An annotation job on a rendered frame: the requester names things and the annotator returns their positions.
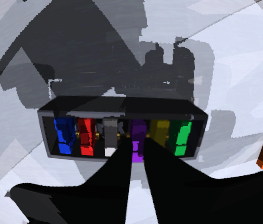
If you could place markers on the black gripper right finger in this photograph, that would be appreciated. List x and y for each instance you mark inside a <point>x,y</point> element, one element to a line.
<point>183,195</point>

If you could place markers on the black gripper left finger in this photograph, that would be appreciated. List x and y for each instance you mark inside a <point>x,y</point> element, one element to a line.
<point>102,199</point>

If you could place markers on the black fuse block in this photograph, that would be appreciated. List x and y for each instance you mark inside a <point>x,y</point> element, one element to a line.
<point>72,126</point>

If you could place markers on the yellow fuse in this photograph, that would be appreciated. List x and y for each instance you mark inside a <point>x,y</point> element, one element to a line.
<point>158,131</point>

